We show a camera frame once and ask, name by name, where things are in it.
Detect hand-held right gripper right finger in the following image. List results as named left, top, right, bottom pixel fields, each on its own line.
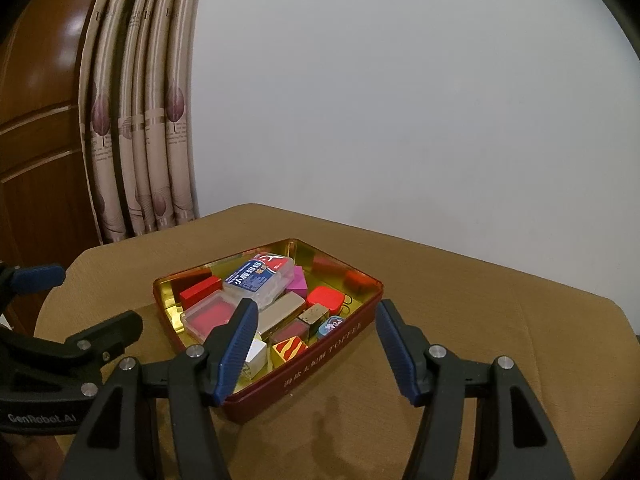
left=375, top=299, right=576, bottom=480

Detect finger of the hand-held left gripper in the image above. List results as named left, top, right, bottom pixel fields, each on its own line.
left=0, top=310, right=144, bottom=403
left=0, top=262, right=67, bottom=297

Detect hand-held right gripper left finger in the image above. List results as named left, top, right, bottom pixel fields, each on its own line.
left=59, top=297, right=260, bottom=480

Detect white wooden block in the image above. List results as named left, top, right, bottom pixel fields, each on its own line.
left=241, top=337, right=268, bottom=368

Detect clear plastic box red insert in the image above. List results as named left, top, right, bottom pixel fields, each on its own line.
left=180, top=294, right=241, bottom=337

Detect yellow wooden block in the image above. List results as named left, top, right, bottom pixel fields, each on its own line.
left=270, top=337, right=308, bottom=365

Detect maroon block bare wood end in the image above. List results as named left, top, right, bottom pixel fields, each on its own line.
left=272, top=310, right=328, bottom=345

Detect red wooden block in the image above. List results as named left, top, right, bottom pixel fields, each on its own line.
left=178, top=276, right=223, bottom=311

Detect small round blue tin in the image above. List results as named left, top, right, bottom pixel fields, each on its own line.
left=316, top=316, right=345, bottom=339

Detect red tin box gold interior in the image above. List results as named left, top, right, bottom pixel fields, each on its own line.
left=152, top=238, right=386, bottom=423

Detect cream long block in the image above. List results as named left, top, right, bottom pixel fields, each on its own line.
left=255, top=293, right=306, bottom=339

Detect clear box blue label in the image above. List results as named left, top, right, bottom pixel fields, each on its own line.
left=222, top=252, right=296, bottom=309

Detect tan tablecloth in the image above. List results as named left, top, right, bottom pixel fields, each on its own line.
left=32, top=203, right=640, bottom=480

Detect pink wooden block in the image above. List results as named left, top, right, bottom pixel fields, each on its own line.
left=285, top=266, right=308, bottom=298

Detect red rounded block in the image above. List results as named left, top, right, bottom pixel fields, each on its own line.
left=306, top=286, right=345, bottom=317

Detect brown wooden door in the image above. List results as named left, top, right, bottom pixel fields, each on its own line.
left=0, top=0, right=118, bottom=341

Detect beige leaf print curtain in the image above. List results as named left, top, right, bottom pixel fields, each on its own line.
left=77, top=0, right=203, bottom=246

